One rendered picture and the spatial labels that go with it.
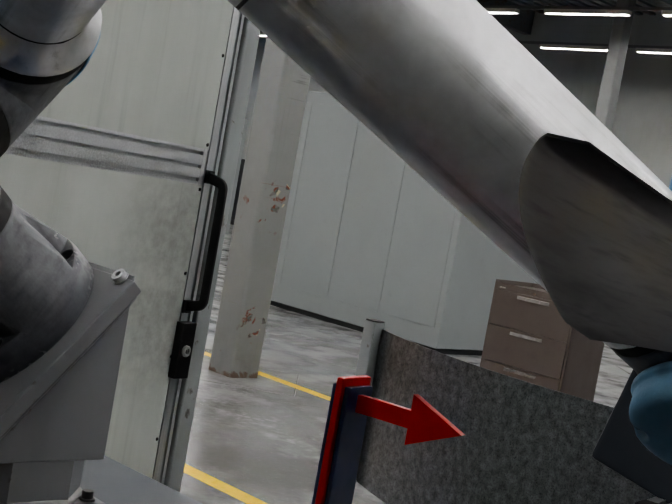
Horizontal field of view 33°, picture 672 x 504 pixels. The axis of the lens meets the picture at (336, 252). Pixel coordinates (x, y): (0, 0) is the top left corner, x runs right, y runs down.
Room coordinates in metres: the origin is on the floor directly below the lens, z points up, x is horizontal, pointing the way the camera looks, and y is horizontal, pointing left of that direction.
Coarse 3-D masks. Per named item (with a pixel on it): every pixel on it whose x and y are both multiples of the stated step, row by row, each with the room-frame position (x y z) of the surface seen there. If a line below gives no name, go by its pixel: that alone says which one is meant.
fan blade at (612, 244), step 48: (576, 144) 0.29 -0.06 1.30; (528, 192) 0.36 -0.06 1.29; (576, 192) 0.33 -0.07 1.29; (624, 192) 0.29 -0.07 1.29; (528, 240) 0.42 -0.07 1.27; (576, 240) 0.39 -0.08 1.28; (624, 240) 0.35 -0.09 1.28; (576, 288) 0.45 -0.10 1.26; (624, 288) 0.42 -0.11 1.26; (624, 336) 0.48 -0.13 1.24
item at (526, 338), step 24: (504, 288) 7.37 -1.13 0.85; (528, 288) 7.49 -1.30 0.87; (504, 312) 7.34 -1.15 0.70; (528, 312) 7.23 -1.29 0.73; (552, 312) 7.11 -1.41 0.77; (504, 336) 7.31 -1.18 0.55; (528, 336) 7.18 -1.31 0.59; (552, 336) 7.09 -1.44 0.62; (576, 336) 7.06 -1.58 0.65; (504, 360) 7.29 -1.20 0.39; (528, 360) 7.18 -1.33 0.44; (552, 360) 7.06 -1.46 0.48; (576, 360) 7.10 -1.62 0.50; (600, 360) 7.34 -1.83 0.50; (552, 384) 7.05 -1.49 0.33; (576, 384) 7.15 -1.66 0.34
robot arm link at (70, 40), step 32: (0, 0) 0.77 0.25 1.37; (32, 0) 0.76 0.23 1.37; (64, 0) 0.75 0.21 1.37; (96, 0) 0.77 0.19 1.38; (0, 32) 0.79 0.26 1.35; (32, 32) 0.79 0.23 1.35; (64, 32) 0.80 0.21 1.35; (96, 32) 0.85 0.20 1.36; (0, 64) 0.80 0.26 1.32; (32, 64) 0.81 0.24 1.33; (64, 64) 0.82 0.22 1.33; (0, 96) 0.82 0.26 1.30; (32, 96) 0.85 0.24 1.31
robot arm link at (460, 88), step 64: (256, 0) 0.48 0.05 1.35; (320, 0) 0.47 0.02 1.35; (384, 0) 0.48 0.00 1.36; (448, 0) 0.49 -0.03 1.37; (320, 64) 0.49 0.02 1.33; (384, 64) 0.48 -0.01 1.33; (448, 64) 0.48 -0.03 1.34; (512, 64) 0.50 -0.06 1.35; (384, 128) 0.50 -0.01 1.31; (448, 128) 0.49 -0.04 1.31; (512, 128) 0.49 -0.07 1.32; (576, 128) 0.50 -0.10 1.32; (448, 192) 0.52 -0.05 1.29; (512, 192) 0.50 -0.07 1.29; (512, 256) 0.53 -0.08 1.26; (640, 384) 0.54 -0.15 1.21
